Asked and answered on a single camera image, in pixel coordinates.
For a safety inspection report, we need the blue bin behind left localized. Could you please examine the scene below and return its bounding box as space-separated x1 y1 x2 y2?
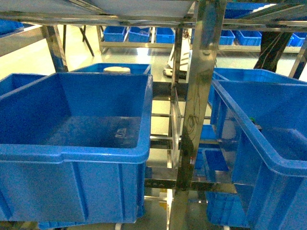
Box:
73 63 151 74

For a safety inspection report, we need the white round lid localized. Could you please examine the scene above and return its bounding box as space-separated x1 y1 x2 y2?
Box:
103 66 131 74

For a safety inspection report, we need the large blue bin front left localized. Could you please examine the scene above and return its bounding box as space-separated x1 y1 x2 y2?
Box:
0 72 153 223

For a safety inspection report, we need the large blue bin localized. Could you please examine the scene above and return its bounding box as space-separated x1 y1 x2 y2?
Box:
211 80 307 230
0 72 153 223

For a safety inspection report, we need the large blue bin front right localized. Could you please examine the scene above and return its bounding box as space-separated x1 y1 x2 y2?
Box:
211 80 307 230

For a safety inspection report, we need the steel shelf frame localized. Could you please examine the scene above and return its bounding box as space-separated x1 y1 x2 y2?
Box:
0 0 307 230

